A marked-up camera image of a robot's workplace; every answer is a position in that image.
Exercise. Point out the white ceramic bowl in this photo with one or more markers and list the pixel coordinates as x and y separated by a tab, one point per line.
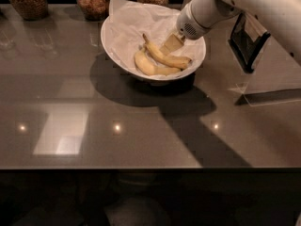
122	37

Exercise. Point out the black napkin holder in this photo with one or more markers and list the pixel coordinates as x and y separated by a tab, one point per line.
247	38

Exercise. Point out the left glass jar with grains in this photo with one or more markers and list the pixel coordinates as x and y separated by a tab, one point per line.
30	10

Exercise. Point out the clear acrylic display stand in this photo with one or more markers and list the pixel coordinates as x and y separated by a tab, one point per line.
276	78

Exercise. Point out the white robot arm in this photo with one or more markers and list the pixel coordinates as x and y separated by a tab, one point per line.
281	18

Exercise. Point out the middle glass jar with nuts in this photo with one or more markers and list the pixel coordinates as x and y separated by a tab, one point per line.
93	10

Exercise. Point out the white crumpled paper liner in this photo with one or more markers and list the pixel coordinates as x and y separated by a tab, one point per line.
124	7

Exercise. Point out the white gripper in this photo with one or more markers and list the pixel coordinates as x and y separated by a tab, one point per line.
187	24

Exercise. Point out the yellow banana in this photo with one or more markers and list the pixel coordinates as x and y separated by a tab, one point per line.
148	67
180	62

